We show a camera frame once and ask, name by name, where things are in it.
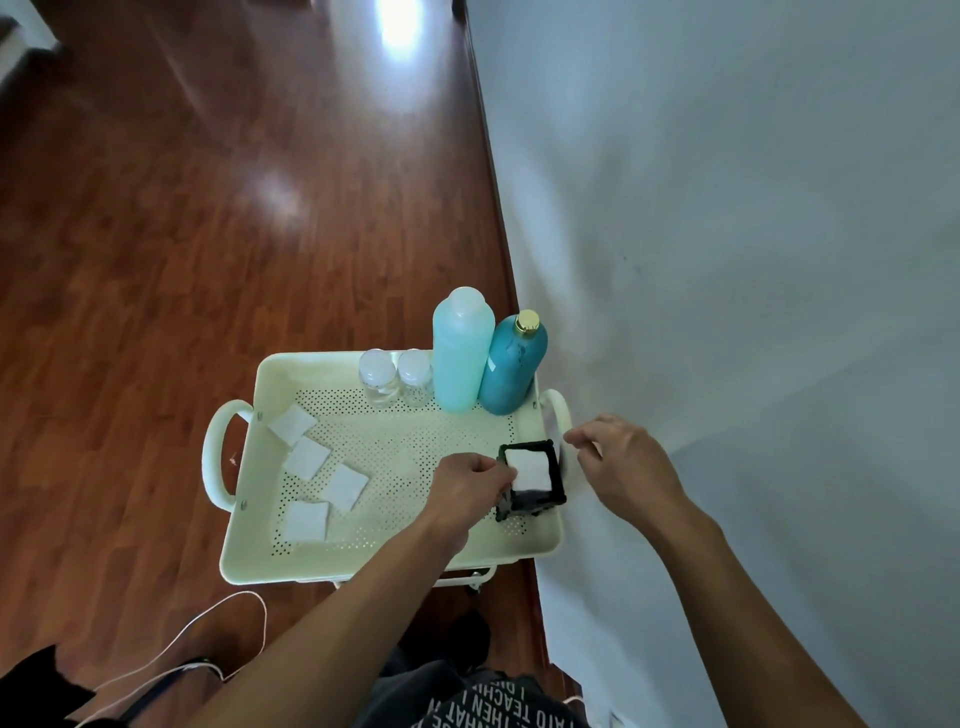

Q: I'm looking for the small clear jar white lid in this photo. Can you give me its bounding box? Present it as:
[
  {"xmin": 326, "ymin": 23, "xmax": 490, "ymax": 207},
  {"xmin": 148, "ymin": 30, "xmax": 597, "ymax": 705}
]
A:
[
  {"xmin": 357, "ymin": 348, "xmax": 402, "ymax": 409},
  {"xmin": 396, "ymin": 348, "xmax": 436, "ymax": 409}
]

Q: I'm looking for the dark grey printed shirt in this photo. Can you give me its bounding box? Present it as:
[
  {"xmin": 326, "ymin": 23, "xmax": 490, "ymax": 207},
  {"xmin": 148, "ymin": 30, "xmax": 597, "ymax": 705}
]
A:
[{"xmin": 351, "ymin": 658, "xmax": 594, "ymax": 728}]

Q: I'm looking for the teal bottle with gold cap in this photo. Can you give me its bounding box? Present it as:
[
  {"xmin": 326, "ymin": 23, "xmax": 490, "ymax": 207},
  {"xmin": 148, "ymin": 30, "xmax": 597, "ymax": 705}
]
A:
[{"xmin": 477, "ymin": 309, "xmax": 550, "ymax": 417}]

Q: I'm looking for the black strap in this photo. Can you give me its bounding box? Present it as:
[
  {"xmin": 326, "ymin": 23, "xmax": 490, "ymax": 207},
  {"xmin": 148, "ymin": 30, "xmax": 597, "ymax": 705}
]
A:
[{"xmin": 118, "ymin": 657, "xmax": 226, "ymax": 727}]

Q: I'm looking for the person's left hand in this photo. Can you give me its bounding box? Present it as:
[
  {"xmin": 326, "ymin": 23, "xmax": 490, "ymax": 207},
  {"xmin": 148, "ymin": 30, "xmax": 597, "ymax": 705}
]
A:
[{"xmin": 418, "ymin": 452, "xmax": 520, "ymax": 556}]

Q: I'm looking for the person's left forearm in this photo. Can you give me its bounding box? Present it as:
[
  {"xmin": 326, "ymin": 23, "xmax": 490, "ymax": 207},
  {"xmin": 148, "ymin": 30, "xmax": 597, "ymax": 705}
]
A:
[{"xmin": 183, "ymin": 519, "xmax": 471, "ymax": 728}]

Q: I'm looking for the thin white cable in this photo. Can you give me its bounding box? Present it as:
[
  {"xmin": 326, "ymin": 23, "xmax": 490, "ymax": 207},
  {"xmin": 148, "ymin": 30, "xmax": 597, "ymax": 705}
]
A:
[{"xmin": 73, "ymin": 590, "xmax": 269, "ymax": 728}]

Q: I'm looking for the white furniture piece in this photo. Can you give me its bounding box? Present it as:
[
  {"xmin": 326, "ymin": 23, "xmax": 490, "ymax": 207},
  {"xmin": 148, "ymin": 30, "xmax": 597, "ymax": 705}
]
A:
[{"xmin": 0, "ymin": 0, "xmax": 63, "ymax": 85}]

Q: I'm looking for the black square pad holder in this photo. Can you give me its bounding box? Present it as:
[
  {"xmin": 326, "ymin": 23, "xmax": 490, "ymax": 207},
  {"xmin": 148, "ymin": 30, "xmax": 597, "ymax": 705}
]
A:
[{"xmin": 494, "ymin": 438, "xmax": 569, "ymax": 524}]

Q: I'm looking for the stack of white pads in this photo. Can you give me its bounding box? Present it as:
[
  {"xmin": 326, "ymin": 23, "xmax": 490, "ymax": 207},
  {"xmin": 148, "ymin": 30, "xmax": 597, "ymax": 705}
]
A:
[{"xmin": 504, "ymin": 447, "xmax": 557, "ymax": 493}]

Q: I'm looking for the cream perforated utility cart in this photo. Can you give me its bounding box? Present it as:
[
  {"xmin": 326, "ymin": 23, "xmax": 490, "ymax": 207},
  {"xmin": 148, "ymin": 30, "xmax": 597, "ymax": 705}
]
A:
[{"xmin": 201, "ymin": 350, "xmax": 575, "ymax": 591}]

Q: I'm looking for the light blue translucent bottle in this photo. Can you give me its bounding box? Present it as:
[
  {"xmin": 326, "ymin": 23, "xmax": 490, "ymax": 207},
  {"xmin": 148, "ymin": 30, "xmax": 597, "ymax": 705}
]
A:
[{"xmin": 432, "ymin": 286, "xmax": 497, "ymax": 414}]

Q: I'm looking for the black cloth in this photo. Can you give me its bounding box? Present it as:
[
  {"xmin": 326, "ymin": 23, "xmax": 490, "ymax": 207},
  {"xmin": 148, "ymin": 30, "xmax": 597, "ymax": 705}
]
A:
[{"xmin": 0, "ymin": 644, "xmax": 97, "ymax": 728}]

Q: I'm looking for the person's right forearm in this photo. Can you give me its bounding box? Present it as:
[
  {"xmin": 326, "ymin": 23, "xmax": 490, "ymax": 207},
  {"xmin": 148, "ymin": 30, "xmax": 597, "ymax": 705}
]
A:
[{"xmin": 646, "ymin": 501, "xmax": 871, "ymax": 728}]

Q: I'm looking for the person's right hand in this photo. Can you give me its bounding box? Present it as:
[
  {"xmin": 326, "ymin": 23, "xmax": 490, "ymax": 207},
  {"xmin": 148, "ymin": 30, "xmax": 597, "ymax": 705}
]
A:
[{"xmin": 561, "ymin": 413, "xmax": 700, "ymax": 536}]

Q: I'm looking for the white square cotton pad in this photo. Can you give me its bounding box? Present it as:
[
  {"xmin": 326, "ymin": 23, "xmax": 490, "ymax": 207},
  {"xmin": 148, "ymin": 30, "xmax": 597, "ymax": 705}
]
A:
[
  {"xmin": 267, "ymin": 404, "xmax": 320, "ymax": 449},
  {"xmin": 282, "ymin": 435, "xmax": 333, "ymax": 483},
  {"xmin": 320, "ymin": 462, "xmax": 371, "ymax": 514},
  {"xmin": 280, "ymin": 500, "xmax": 331, "ymax": 545}
]

